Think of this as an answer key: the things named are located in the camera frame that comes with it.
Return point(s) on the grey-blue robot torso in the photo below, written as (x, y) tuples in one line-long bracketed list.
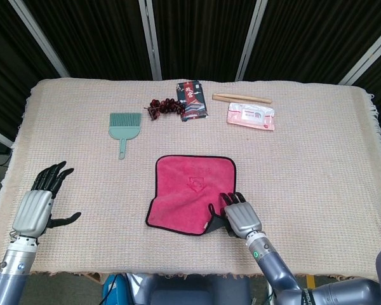
[(193, 292)]

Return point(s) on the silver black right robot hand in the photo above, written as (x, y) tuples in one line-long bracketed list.
[(241, 219)]

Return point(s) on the teal hand brush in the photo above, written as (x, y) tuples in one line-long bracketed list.
[(125, 128)]

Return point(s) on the blue cover under table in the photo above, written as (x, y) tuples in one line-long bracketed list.
[(114, 292)]

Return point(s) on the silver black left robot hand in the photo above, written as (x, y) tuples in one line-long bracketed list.
[(31, 213)]

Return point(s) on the pink cloth with black edge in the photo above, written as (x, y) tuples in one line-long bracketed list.
[(184, 190)]

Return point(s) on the pink wet wipes pack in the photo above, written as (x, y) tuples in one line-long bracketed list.
[(251, 116)]

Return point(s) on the beige woven tablecloth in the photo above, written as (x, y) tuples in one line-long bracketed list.
[(98, 206)]

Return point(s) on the dark printed packet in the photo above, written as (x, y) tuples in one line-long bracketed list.
[(192, 101)]

